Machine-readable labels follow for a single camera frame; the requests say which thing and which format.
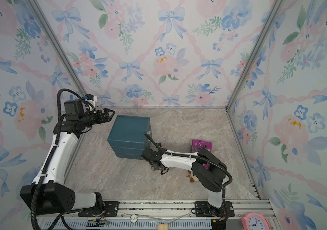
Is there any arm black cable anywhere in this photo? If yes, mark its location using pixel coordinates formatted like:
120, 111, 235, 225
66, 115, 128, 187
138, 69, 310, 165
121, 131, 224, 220
30, 88, 95, 230
143, 132, 233, 196

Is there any purple snack bag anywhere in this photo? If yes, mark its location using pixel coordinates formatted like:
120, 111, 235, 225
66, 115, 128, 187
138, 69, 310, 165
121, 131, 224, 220
191, 140, 212, 153

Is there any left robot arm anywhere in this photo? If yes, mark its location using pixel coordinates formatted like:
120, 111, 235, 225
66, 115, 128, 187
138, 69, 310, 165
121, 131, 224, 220
20, 108, 115, 216

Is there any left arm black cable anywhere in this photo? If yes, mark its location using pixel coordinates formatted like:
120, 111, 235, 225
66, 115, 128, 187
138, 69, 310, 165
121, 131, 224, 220
30, 88, 95, 230

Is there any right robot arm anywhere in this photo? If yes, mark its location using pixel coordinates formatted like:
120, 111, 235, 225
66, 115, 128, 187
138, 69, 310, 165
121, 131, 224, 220
141, 148, 233, 218

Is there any brown plush dog toy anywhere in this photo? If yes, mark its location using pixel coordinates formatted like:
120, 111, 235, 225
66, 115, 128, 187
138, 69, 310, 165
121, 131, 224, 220
186, 171, 199, 183

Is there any pink alarm clock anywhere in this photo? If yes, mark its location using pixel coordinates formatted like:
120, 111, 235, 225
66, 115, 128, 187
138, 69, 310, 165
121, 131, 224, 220
241, 213, 271, 230

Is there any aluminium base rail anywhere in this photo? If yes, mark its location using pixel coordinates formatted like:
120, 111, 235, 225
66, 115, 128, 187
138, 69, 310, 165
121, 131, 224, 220
34, 199, 279, 230

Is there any teal drawer cabinet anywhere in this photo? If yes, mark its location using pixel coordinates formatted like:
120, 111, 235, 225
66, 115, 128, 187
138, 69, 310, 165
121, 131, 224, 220
107, 115, 152, 160

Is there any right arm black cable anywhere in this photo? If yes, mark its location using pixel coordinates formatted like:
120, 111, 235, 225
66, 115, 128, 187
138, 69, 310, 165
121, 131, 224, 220
143, 132, 233, 196

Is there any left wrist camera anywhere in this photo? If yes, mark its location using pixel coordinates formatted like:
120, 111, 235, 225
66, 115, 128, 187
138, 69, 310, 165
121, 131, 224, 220
84, 94, 98, 107

